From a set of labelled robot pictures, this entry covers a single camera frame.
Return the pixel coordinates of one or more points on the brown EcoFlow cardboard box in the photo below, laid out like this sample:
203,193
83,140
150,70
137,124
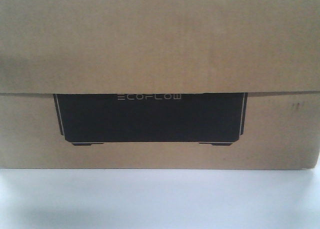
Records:
160,84

